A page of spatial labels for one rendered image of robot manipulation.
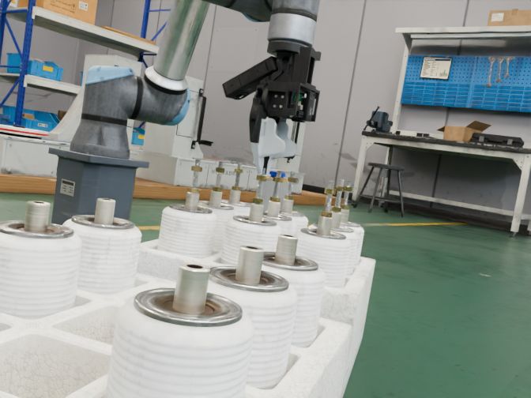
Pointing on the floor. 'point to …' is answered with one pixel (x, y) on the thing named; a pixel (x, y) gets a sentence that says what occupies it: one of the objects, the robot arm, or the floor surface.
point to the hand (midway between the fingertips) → (260, 166)
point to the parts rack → (99, 36)
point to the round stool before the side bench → (387, 187)
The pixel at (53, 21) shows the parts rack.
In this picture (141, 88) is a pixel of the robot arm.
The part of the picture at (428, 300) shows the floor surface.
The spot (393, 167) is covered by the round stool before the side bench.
